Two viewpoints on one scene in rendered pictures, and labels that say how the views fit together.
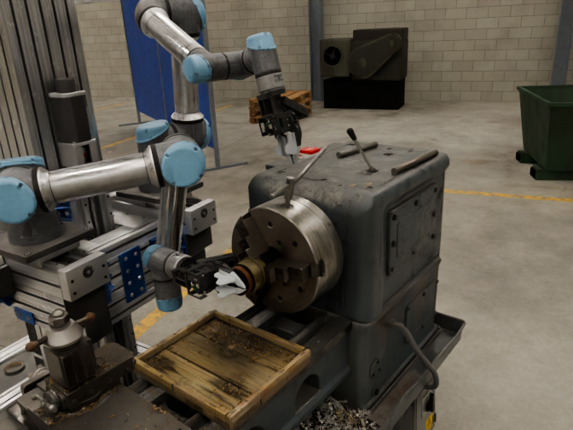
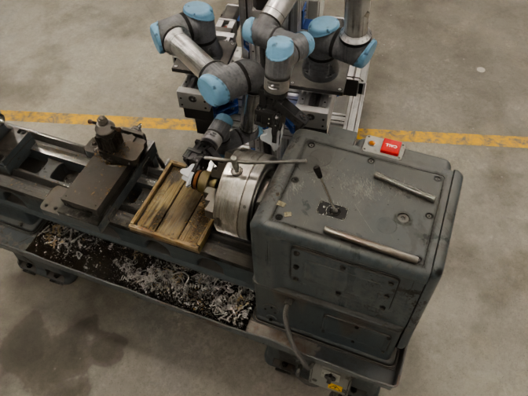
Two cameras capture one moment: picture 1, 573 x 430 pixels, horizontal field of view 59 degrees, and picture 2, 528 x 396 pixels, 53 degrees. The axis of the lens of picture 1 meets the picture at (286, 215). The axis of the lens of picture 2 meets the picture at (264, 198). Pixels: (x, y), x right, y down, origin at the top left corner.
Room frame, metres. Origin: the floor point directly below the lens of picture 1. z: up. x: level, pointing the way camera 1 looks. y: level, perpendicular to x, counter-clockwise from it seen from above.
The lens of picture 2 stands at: (1.06, -1.11, 2.58)
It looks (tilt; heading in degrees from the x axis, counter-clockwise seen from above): 53 degrees down; 74
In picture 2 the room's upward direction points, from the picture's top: 3 degrees counter-clockwise
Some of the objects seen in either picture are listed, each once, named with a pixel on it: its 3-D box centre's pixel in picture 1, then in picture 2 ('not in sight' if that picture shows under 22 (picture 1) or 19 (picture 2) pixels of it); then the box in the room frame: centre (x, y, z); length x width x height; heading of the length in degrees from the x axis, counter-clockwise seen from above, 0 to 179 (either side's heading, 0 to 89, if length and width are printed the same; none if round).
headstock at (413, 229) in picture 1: (351, 217); (353, 224); (1.64, -0.23, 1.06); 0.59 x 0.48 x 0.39; 141
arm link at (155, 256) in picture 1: (163, 261); (219, 128); (1.32, 0.36, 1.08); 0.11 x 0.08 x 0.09; 49
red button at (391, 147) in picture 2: (309, 151); (390, 148); (1.80, -0.10, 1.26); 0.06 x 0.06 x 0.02; 51
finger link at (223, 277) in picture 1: (226, 281); (187, 173); (1.14, 0.16, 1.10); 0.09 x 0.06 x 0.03; 49
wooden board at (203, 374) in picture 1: (221, 360); (184, 203); (1.10, 0.19, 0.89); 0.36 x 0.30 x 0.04; 51
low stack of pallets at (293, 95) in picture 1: (281, 107); not in sight; (9.65, -0.01, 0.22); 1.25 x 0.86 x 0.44; 159
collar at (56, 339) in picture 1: (61, 331); (104, 125); (0.89, 0.47, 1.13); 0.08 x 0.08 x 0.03
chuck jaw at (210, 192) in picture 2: (292, 270); (214, 205); (1.20, -0.01, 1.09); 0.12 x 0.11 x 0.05; 51
